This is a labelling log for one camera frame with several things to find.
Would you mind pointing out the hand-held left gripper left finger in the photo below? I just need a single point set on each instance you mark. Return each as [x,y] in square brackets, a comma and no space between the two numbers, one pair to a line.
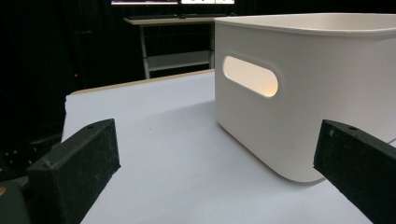
[74,174]

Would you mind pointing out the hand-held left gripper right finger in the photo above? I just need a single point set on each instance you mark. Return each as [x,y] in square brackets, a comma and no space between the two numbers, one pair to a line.
[364,168]

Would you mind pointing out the white plastic storage box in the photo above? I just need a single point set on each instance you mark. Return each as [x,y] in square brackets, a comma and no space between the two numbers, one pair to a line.
[311,102]

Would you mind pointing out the black stand base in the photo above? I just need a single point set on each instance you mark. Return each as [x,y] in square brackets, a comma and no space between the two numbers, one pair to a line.
[28,149]

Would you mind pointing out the white-framed desk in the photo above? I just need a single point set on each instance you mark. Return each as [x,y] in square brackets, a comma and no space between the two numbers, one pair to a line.
[174,60]

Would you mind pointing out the dark keyboard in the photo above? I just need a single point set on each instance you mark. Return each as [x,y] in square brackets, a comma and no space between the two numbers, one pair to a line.
[152,16]

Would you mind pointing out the computer monitor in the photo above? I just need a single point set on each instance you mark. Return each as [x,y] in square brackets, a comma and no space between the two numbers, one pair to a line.
[143,2]
[207,2]

